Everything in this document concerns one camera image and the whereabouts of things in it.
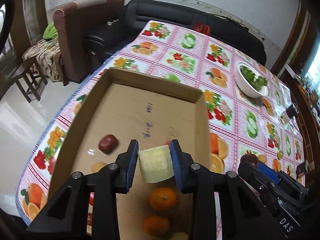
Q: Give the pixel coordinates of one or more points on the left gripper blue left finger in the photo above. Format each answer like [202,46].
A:
[68,214]

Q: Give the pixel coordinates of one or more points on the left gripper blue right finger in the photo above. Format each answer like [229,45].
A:
[243,216]

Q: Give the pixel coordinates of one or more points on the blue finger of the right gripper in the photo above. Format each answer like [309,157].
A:
[257,180]
[268,172]

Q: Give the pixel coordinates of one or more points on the dried red jujube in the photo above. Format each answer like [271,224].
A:
[108,144]

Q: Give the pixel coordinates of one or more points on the small orange mandarin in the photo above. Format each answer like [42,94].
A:
[163,199]

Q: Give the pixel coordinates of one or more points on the orange mandarin with leaf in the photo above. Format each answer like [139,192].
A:
[156,226]

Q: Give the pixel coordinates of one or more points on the pale sugarcane piece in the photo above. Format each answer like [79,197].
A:
[156,164]

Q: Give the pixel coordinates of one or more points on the green grape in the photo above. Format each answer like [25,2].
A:
[280,155]

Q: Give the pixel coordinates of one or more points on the dark red plum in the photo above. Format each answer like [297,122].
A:
[251,159]

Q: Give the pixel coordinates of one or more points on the brown longan fruit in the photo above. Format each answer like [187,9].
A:
[96,167]

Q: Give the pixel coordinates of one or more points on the tan round longan fruit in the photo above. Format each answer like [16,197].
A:
[262,158]

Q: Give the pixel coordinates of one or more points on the floral fruit print tablecloth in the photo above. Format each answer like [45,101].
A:
[237,125]

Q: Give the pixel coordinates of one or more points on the black cup with utensils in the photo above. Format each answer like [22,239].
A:
[292,110]

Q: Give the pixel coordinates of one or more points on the wooden side cabinet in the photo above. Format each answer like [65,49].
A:
[291,67]

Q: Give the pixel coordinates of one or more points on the green leafy vegetables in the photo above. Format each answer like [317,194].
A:
[256,81]

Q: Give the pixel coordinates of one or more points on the white bowl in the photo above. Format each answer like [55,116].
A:
[244,86]

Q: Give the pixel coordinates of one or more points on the shallow cardboard box tray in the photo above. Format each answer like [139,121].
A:
[131,105]

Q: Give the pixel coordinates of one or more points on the dark wooden stool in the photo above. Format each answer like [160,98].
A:
[29,78]

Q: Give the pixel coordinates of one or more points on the black leather sofa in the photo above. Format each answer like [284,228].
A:
[158,20]

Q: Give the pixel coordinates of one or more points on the floral patterned seat cover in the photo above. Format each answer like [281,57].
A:
[47,53]

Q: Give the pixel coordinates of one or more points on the red object on sofa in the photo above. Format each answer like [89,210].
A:
[201,28]

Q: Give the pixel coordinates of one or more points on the green cushion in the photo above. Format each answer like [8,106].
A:
[50,32]

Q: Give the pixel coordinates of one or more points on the brown fabric armchair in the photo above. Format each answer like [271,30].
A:
[72,22]

